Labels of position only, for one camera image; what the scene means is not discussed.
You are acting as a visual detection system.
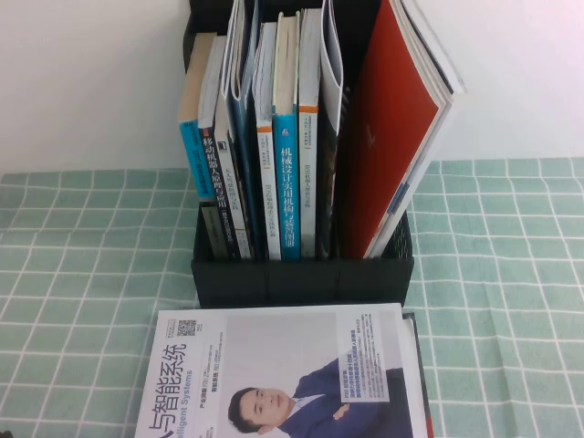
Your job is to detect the blue spine mechanical design book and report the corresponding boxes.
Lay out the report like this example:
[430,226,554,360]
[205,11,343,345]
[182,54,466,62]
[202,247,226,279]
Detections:
[272,11,302,262]

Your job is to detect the white spine orange band book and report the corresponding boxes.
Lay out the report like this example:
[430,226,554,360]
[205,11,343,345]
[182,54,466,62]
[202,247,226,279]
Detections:
[298,7,323,260]
[252,21,283,261]

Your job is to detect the black plastic book holder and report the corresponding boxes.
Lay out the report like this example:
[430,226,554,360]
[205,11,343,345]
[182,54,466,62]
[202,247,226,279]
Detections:
[181,0,415,309]

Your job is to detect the small dark olive book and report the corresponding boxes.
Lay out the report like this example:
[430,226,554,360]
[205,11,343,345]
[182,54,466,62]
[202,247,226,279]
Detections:
[199,203,229,262]

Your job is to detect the grey spine thin book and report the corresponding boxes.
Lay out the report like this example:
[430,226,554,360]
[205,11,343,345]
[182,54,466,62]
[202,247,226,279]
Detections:
[213,90,253,260]

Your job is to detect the black spine book white title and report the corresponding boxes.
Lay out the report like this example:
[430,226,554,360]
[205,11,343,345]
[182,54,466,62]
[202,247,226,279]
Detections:
[196,35,243,260]

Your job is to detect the cyan spine book tan pages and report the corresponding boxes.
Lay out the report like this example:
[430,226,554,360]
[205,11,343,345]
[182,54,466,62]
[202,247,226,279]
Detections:
[177,31,218,200]

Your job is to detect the dark hardcover book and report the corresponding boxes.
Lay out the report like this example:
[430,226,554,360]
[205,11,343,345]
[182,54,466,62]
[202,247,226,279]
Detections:
[400,311,434,438]

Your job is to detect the blue cover soft magazine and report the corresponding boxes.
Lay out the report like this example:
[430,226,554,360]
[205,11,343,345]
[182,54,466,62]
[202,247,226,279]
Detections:
[221,0,268,261]

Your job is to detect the portrait cover magazine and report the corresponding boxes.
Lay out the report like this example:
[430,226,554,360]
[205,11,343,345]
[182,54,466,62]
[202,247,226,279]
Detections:
[132,303,416,438]

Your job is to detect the dark cover magazine curled pages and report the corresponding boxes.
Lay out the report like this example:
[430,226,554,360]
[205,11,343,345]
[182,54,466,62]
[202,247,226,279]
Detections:
[317,0,346,261]

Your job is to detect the green checked tablecloth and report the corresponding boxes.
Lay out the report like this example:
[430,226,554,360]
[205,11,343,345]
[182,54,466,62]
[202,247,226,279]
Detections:
[0,157,584,438]

